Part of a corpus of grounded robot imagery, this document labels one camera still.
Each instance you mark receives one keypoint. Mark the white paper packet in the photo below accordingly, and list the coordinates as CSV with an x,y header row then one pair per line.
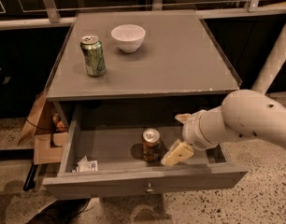
x,y
84,165

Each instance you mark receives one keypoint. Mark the green soda can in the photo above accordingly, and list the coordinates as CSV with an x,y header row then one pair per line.
x,y
92,50

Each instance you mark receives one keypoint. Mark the brown cardboard box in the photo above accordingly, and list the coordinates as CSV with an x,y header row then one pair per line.
x,y
45,129

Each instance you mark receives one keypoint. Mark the grey wooden cabinet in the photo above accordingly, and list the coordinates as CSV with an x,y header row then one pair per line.
x,y
177,57

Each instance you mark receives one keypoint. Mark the metal drawer knob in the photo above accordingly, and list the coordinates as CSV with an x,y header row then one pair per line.
x,y
149,189

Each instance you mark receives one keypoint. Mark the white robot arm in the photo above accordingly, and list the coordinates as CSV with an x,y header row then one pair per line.
x,y
243,115

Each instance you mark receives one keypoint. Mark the open grey top drawer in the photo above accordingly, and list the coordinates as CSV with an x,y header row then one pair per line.
x,y
113,139

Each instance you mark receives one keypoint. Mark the white ceramic bowl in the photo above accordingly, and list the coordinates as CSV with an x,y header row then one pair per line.
x,y
128,37

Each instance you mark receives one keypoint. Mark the metal window railing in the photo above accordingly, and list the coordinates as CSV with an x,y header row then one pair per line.
x,y
18,14

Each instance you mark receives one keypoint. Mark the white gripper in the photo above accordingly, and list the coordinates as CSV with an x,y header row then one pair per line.
x,y
193,134

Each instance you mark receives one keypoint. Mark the black shoe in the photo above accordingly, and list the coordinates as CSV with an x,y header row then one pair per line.
x,y
59,212

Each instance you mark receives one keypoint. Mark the orange soda can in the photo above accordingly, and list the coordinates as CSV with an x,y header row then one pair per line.
x,y
151,143

